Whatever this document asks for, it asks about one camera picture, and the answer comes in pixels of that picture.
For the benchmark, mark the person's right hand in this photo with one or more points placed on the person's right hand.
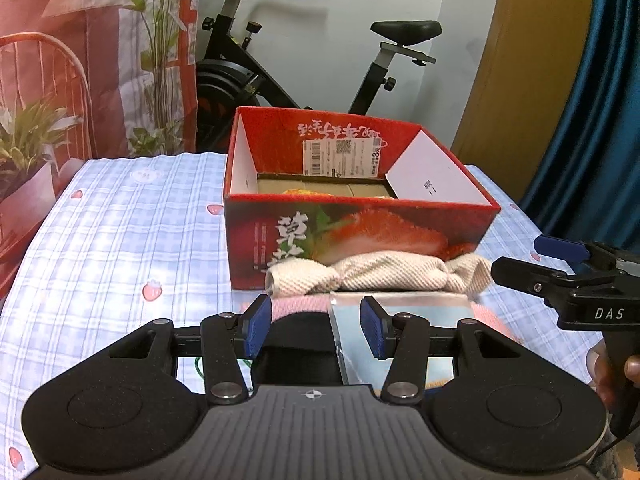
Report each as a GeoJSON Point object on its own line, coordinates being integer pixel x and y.
{"type": "Point", "coordinates": [634, 370]}

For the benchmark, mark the wooden wardrobe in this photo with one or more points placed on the wooden wardrobe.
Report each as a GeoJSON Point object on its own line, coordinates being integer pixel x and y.
{"type": "Point", "coordinates": [525, 60]}

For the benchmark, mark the beige knit towel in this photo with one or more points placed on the beige knit towel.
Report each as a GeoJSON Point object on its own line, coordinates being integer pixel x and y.
{"type": "Point", "coordinates": [380, 272]}

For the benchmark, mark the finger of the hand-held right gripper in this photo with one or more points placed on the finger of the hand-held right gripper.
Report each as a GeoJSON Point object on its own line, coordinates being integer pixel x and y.
{"type": "Point", "coordinates": [555, 247]}
{"type": "Point", "coordinates": [520, 272]}

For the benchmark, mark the printed backdrop cloth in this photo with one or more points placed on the printed backdrop cloth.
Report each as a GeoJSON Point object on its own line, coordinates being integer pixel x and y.
{"type": "Point", "coordinates": [75, 60]}

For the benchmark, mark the clear plastic packet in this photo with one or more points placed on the clear plastic packet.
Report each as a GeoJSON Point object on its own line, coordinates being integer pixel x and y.
{"type": "Point", "coordinates": [425, 310]}

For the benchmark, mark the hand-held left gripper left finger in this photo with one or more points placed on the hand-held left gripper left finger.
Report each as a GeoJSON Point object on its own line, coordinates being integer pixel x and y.
{"type": "Point", "coordinates": [257, 325]}

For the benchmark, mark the blue checked bedsheet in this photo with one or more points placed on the blue checked bedsheet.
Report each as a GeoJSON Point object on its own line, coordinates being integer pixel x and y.
{"type": "Point", "coordinates": [125, 240]}

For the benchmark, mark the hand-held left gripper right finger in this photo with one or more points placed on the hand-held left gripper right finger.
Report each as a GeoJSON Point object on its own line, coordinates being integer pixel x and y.
{"type": "Point", "coordinates": [372, 330]}

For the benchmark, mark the black exercise bike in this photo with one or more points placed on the black exercise bike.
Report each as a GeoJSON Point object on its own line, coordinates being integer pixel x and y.
{"type": "Point", "coordinates": [225, 75]}

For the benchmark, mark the blue curtain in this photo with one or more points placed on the blue curtain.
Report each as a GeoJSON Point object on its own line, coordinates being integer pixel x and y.
{"type": "Point", "coordinates": [590, 110]}

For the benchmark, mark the pink knit cloth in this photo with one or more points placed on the pink knit cloth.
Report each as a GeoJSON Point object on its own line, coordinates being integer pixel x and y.
{"type": "Point", "coordinates": [305, 304]}

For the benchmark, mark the red strawberry print box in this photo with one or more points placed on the red strawberry print box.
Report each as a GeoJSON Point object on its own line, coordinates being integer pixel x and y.
{"type": "Point", "coordinates": [280, 240]}

